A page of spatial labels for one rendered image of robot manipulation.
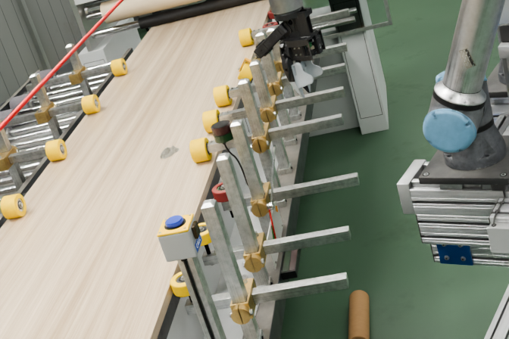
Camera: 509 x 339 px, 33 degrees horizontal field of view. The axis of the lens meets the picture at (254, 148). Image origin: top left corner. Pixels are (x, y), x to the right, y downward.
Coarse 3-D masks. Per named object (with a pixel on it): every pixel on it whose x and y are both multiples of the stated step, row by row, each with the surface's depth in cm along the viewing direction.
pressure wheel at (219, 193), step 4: (220, 184) 271; (212, 188) 269; (216, 188) 268; (220, 188) 268; (224, 188) 268; (212, 192) 268; (216, 192) 266; (220, 192) 265; (224, 192) 265; (216, 196) 266; (220, 196) 265; (224, 196) 265; (220, 200) 266; (224, 200) 266; (228, 200) 266; (232, 212) 271; (232, 216) 272
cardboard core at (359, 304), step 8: (352, 296) 343; (360, 296) 341; (368, 296) 345; (352, 304) 338; (360, 304) 336; (368, 304) 339; (352, 312) 333; (360, 312) 331; (368, 312) 335; (352, 320) 328; (360, 320) 326; (368, 320) 330; (352, 328) 323; (360, 328) 322; (368, 328) 325; (352, 336) 319; (360, 336) 318; (368, 336) 321
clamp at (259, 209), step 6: (264, 186) 269; (270, 186) 272; (264, 198) 261; (252, 204) 262; (258, 204) 260; (264, 204) 260; (252, 210) 261; (258, 210) 261; (264, 210) 261; (258, 216) 262
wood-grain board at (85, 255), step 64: (128, 64) 433; (192, 64) 402; (128, 128) 345; (192, 128) 325; (64, 192) 302; (128, 192) 286; (192, 192) 272; (0, 256) 269; (64, 256) 256; (128, 256) 245; (0, 320) 232; (64, 320) 222; (128, 320) 214
